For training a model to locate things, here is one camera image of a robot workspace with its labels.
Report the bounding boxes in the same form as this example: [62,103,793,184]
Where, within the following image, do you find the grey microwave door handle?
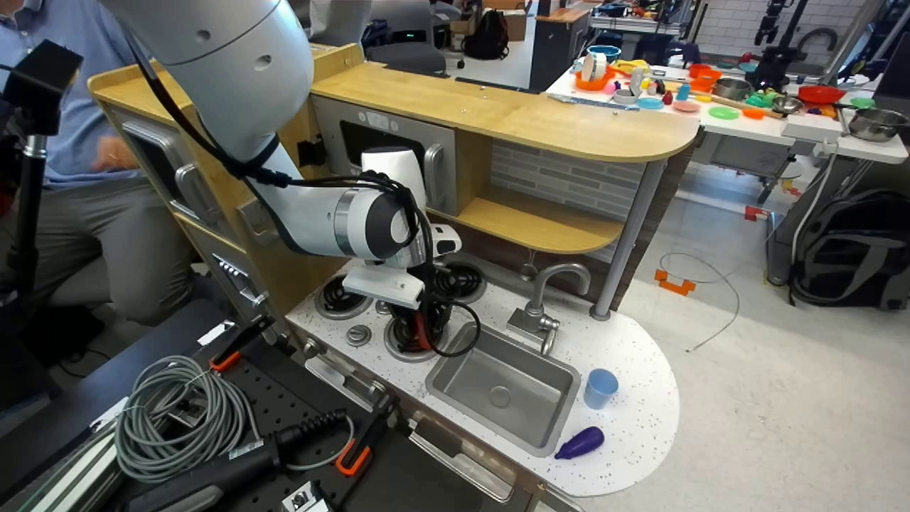
[422,138,453,215]

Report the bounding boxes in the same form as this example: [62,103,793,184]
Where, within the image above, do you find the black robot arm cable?
[125,33,484,362]

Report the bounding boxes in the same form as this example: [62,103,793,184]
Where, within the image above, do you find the red squeeze bottle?
[406,309,432,355]

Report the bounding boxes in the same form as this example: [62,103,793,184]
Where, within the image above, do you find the grey toy faucet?
[503,262,598,359]

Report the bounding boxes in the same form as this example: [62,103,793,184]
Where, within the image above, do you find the grey oven door handle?
[299,343,400,411]

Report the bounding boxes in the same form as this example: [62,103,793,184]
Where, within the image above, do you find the purple toy eggplant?
[553,423,608,463]

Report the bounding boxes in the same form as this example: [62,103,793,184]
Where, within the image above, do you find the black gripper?
[383,282,453,359]

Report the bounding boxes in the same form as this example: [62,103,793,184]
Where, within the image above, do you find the light blue plastic cup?
[580,367,622,411]

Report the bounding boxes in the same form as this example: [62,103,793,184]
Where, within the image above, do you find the large black backpack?
[786,184,910,313]

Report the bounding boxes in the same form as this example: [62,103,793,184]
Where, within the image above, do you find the wooden toy play kitchen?
[86,39,706,512]

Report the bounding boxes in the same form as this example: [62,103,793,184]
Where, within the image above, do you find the thin grey floor cable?
[656,248,746,355]

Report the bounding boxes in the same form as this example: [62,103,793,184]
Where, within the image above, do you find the grey fridge door handle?
[172,158,208,225]

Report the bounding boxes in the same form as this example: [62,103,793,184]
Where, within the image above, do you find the person in blue shirt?
[0,0,204,326]

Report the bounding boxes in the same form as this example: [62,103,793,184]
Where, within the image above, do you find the grey toy sink basin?
[423,320,582,457]

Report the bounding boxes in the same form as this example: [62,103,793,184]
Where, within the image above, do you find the small black backpack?
[467,6,511,62]

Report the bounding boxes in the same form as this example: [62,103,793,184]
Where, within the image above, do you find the black office chair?
[362,0,449,76]

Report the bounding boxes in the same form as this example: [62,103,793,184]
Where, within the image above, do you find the white table with toys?
[544,53,910,286]

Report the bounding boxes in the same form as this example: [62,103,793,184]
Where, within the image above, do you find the orange plastic bowl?
[688,60,726,96]

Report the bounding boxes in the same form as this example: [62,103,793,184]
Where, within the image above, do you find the grey toy microwave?
[311,96,459,218]

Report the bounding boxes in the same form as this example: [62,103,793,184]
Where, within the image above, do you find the orange handled black clamp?
[331,396,399,480]

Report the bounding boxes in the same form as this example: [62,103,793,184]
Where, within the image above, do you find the red plastic bowl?
[796,81,848,110]

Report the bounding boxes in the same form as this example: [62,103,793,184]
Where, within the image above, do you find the small orange clamp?
[208,347,247,376]

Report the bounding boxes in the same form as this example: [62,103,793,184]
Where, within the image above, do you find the black camera on stand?
[0,37,86,309]

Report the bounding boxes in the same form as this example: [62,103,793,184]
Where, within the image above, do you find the black coil stove burner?
[314,276,373,323]
[381,305,449,367]
[440,262,493,305]

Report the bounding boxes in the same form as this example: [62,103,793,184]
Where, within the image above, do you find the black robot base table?
[0,296,536,512]

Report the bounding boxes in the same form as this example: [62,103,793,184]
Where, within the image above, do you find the orange bracket on floor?
[651,268,699,298]

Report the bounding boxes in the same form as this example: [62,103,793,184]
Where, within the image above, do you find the grey coiled cable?
[113,353,263,487]

